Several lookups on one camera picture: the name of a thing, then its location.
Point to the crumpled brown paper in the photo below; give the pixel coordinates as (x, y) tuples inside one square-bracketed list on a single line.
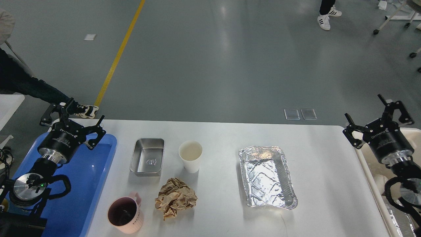
[(175, 195)]

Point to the white paper cup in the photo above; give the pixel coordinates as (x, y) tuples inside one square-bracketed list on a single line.
[(190, 153)]

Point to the foil tray in bin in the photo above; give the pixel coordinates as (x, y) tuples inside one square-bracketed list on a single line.
[(399, 223)]

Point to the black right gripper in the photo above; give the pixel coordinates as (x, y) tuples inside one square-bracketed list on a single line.
[(388, 140)]

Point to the person in black trousers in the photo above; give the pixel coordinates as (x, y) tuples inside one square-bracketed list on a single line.
[(327, 9)]

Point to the left clear floor plate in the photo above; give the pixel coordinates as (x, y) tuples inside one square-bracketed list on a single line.
[(291, 114)]

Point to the blue plastic tray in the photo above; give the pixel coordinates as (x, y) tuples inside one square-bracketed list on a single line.
[(71, 215)]

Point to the white wheeled cart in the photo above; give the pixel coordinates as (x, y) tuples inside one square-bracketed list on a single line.
[(400, 32)]

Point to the white object in bin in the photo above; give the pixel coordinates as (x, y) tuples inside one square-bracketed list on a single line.
[(380, 181)]

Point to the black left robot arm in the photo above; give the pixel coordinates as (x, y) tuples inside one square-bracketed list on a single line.
[(41, 184)]

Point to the white floor sticker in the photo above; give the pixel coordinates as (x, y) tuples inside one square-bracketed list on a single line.
[(90, 37)]

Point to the person with patterned sneaker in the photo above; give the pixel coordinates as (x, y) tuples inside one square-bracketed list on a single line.
[(14, 78)]

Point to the aluminium foil tray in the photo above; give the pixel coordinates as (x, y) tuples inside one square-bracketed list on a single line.
[(266, 177)]

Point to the right clear floor plate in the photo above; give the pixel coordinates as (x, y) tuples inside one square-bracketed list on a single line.
[(308, 114)]

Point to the beige plastic bin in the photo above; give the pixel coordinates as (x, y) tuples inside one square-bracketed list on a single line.
[(371, 167)]

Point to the clear floor plate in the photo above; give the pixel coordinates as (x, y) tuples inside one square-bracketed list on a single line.
[(308, 114), (291, 114)]

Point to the pink ribbed mug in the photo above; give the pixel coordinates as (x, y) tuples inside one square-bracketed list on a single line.
[(125, 213)]

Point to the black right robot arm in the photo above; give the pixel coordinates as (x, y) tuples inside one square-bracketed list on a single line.
[(406, 171)]

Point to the white side table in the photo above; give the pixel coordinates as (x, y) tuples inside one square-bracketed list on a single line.
[(9, 103)]

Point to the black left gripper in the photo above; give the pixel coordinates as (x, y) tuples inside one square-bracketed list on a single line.
[(62, 142)]

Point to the stainless steel rectangular container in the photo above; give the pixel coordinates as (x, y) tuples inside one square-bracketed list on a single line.
[(147, 157)]

